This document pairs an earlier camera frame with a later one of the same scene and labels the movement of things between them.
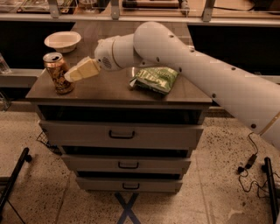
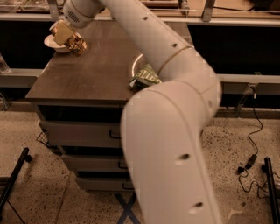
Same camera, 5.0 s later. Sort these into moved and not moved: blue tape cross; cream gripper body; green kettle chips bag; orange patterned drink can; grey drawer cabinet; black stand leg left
Moved: cream gripper body; orange patterned drink can
Not moved: black stand leg left; grey drawer cabinet; green kettle chips bag; blue tape cross
